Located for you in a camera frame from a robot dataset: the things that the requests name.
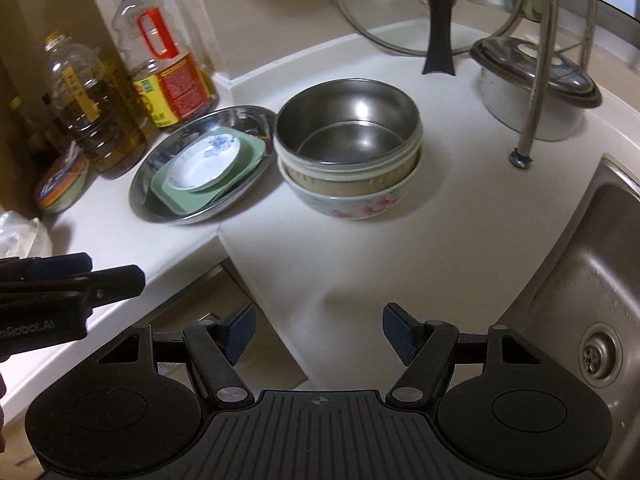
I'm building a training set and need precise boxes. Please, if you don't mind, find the clear plastic bag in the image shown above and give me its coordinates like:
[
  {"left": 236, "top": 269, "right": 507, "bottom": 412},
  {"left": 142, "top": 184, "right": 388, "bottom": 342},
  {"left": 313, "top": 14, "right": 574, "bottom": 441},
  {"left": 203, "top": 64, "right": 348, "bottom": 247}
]
[{"left": 0, "top": 210, "right": 40, "bottom": 257}]

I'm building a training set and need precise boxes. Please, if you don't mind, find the red-handled bottle with yellow label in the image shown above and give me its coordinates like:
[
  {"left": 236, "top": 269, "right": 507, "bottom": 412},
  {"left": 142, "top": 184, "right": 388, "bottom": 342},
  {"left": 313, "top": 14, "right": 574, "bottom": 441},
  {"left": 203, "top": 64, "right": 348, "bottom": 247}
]
[{"left": 111, "top": 0, "right": 218, "bottom": 128}]

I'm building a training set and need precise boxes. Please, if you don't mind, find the cream plastic bowl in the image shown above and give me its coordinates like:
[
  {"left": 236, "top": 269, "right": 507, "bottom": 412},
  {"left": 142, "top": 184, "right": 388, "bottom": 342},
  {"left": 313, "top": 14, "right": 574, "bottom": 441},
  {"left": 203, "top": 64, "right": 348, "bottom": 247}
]
[{"left": 277, "top": 145, "right": 421, "bottom": 196}]

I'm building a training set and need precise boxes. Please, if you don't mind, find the steel pot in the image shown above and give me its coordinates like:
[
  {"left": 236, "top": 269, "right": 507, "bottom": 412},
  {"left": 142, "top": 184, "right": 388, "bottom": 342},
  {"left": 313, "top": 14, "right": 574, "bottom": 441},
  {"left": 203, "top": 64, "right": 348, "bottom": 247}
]
[{"left": 480, "top": 67, "right": 586, "bottom": 142}]

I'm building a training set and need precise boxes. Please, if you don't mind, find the colourful lidded bowl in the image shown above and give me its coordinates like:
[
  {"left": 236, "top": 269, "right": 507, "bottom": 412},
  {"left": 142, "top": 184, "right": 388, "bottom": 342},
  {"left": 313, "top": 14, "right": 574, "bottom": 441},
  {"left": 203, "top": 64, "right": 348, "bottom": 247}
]
[{"left": 34, "top": 152, "right": 91, "bottom": 214}]

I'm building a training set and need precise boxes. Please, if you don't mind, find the green rectangular tray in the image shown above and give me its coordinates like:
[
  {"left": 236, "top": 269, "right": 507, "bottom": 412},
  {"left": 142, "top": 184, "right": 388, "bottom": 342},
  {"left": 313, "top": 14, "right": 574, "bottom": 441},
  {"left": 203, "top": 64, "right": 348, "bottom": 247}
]
[{"left": 150, "top": 127, "right": 266, "bottom": 216}]

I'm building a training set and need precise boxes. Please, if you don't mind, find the straight-sided steel bowl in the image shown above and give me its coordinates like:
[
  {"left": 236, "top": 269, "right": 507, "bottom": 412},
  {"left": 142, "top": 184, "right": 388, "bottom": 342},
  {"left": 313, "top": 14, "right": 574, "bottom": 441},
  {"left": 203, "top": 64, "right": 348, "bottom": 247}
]
[{"left": 273, "top": 78, "right": 424, "bottom": 176}]

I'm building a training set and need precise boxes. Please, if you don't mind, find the small dark bottle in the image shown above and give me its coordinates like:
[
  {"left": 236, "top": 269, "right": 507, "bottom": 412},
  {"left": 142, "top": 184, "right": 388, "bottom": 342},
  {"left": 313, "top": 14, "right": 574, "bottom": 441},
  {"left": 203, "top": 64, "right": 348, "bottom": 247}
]
[{"left": 7, "top": 95, "right": 51, "bottom": 163}]

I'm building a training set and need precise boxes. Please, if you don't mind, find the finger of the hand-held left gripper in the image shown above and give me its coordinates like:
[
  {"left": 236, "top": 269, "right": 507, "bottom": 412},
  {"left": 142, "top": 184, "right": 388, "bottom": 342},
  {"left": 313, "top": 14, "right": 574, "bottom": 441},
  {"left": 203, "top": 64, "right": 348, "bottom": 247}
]
[
  {"left": 0, "top": 265, "right": 146, "bottom": 311},
  {"left": 0, "top": 253, "right": 93, "bottom": 286}
]

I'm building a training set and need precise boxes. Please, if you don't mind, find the plain white bowl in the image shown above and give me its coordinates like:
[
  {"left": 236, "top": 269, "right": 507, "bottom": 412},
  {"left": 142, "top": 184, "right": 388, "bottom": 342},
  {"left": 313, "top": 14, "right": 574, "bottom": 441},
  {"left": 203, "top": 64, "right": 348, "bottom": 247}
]
[{"left": 25, "top": 217, "right": 53, "bottom": 257}]

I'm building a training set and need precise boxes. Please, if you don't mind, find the glass lid with black handle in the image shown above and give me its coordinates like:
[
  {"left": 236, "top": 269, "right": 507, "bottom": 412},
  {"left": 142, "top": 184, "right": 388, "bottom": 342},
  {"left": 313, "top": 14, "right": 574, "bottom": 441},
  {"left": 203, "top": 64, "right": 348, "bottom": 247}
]
[{"left": 332, "top": 0, "right": 531, "bottom": 76}]

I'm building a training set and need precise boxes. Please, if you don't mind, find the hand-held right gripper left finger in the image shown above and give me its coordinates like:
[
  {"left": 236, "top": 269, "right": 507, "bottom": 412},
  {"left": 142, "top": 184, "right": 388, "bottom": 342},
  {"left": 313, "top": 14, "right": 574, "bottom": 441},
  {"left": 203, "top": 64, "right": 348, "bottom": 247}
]
[{"left": 97, "top": 302, "right": 257, "bottom": 408}]

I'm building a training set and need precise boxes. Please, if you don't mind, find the white floral ceramic bowl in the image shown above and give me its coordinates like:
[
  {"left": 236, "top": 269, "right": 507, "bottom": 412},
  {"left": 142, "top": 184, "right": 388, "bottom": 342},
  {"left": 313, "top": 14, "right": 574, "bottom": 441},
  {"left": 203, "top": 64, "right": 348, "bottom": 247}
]
[{"left": 285, "top": 170, "right": 413, "bottom": 221}]

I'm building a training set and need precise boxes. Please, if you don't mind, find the large shallow steel plate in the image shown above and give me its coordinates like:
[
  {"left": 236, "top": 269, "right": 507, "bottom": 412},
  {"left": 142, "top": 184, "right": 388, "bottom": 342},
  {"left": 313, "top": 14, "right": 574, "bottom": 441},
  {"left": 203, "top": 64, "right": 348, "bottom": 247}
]
[{"left": 129, "top": 105, "right": 278, "bottom": 224}]

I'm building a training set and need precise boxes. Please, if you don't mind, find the small white blue-flower saucer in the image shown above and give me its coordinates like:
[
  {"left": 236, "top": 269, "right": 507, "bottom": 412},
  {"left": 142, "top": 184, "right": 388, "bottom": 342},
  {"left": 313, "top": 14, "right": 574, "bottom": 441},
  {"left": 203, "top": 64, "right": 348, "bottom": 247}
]
[{"left": 167, "top": 133, "right": 242, "bottom": 193}]

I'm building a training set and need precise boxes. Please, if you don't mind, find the beige cabinet door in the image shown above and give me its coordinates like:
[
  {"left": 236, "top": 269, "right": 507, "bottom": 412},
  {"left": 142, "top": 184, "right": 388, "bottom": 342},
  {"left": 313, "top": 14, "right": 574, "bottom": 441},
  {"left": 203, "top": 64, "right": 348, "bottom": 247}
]
[{"left": 125, "top": 265, "right": 310, "bottom": 391}]

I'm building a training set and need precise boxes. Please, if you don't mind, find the thick metal hose with blue end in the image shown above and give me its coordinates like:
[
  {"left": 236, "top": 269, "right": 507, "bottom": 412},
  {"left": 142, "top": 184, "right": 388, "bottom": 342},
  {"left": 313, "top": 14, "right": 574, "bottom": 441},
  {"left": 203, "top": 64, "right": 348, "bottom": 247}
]
[{"left": 509, "top": 0, "right": 563, "bottom": 168}]

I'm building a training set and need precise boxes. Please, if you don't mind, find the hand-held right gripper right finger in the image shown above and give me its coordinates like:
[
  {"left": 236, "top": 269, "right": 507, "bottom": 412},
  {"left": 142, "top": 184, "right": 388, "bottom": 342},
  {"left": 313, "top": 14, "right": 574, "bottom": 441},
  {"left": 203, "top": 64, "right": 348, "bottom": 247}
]
[{"left": 382, "top": 302, "right": 543, "bottom": 407}]

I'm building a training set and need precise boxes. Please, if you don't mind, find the steel sink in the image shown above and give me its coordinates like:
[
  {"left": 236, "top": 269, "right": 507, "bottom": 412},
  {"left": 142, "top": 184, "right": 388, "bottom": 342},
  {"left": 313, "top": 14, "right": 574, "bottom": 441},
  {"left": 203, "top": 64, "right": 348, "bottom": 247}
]
[{"left": 495, "top": 155, "right": 640, "bottom": 480}]

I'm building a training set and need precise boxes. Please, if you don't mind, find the thin braided metal hose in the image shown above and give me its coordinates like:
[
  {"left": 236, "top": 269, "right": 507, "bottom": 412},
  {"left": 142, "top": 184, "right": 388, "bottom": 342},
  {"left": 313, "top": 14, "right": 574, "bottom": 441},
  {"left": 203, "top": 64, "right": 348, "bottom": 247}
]
[{"left": 580, "top": 0, "right": 601, "bottom": 68}]

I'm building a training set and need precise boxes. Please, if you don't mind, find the dark oil bottle yellow cap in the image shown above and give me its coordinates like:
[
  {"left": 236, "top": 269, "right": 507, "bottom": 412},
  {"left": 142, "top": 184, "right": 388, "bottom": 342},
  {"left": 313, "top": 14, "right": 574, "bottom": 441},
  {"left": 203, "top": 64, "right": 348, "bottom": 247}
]
[{"left": 42, "top": 32, "right": 148, "bottom": 178}]

